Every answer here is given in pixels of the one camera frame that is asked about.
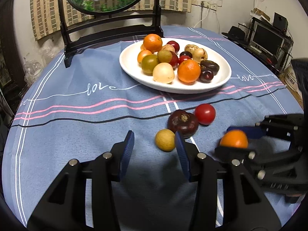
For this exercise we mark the tan brown-striped fruit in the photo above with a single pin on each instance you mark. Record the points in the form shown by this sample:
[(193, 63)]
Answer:
[(199, 55)]

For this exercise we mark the dark red cherry fruit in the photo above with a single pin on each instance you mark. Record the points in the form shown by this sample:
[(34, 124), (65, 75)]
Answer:
[(206, 76)]

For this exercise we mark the olive green round fruit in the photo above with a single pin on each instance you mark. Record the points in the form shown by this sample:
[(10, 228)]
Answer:
[(148, 64)]

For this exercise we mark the red tomato fruit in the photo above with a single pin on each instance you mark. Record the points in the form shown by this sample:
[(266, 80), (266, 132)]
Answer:
[(183, 58)]

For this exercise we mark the blue striped tablecloth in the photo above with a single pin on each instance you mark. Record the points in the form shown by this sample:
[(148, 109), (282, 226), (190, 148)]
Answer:
[(81, 111)]

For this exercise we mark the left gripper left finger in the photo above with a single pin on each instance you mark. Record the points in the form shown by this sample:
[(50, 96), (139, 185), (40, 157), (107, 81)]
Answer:
[(62, 207)]

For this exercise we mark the small yellow-green longan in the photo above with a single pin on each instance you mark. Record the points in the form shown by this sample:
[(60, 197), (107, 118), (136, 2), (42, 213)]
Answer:
[(165, 140)]

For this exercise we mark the dark brown oblong fruit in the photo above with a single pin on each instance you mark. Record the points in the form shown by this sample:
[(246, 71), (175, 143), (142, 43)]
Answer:
[(208, 64)]

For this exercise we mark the pale peach fruit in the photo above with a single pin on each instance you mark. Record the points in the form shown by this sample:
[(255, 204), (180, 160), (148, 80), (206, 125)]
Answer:
[(168, 47)]

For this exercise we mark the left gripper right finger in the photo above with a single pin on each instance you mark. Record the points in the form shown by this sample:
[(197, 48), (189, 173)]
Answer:
[(245, 206)]

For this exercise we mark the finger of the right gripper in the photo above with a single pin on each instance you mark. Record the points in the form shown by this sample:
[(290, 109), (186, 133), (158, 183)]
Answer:
[(227, 154), (252, 132)]

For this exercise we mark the dark red date fruit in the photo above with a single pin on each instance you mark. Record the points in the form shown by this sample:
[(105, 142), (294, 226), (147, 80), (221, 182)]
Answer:
[(186, 53)]

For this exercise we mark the orange round fruit centre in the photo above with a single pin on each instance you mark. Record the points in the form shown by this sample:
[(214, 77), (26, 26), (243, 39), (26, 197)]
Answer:
[(235, 139)]

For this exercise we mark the small red cherry tomato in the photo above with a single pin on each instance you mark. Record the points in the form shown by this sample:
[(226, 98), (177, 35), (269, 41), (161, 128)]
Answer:
[(205, 114)]

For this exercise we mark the pale tan fruit behind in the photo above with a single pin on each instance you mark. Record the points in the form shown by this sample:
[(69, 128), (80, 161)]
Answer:
[(191, 48)]

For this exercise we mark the cardboard box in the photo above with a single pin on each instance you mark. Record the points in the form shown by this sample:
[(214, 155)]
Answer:
[(288, 78)]

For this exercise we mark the white wall power strip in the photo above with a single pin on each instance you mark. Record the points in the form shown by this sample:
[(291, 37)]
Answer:
[(206, 4)]

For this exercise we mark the red plum left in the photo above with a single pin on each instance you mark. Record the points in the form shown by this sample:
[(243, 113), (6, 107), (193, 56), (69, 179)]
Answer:
[(175, 45)]

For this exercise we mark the olive brown round fruit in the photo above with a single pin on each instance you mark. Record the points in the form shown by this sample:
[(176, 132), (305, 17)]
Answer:
[(164, 56)]

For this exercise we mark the computer monitor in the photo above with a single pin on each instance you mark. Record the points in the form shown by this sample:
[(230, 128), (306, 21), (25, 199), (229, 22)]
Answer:
[(266, 39)]

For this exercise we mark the orange persimmon fruit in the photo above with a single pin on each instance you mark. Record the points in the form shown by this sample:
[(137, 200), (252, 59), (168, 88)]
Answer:
[(142, 54)]

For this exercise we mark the beige checked curtain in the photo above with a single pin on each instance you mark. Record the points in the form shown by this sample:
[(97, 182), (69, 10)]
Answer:
[(110, 4)]

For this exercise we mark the goldfish embroidery round screen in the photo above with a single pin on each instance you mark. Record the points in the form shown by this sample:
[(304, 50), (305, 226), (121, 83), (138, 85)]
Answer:
[(76, 47)]

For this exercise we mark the large mandarin orange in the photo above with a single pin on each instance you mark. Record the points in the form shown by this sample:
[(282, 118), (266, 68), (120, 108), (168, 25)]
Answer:
[(188, 71)]

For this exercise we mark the white round plate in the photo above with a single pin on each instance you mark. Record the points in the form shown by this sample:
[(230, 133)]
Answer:
[(128, 62)]

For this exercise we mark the pale yellow apple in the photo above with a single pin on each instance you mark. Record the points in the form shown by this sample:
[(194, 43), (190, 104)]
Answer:
[(163, 73)]

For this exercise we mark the black desk shelf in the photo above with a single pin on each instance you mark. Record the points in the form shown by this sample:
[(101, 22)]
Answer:
[(241, 35)]

